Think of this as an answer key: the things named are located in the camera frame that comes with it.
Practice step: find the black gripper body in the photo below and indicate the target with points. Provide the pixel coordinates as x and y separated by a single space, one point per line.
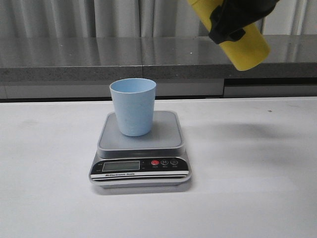
250 10

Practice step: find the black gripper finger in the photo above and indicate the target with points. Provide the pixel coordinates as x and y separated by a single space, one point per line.
220 34

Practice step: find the yellow squeeze bottle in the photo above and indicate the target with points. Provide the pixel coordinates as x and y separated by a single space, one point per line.
245 53

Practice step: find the light blue plastic cup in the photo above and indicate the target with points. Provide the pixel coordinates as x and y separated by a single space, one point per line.
134 100

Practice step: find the silver digital kitchen scale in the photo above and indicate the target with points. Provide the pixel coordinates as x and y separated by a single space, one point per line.
154 162

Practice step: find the grey stone countertop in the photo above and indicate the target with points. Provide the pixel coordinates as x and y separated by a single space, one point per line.
292 59

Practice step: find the grey pleated curtain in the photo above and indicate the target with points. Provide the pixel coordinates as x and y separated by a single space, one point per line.
98 18

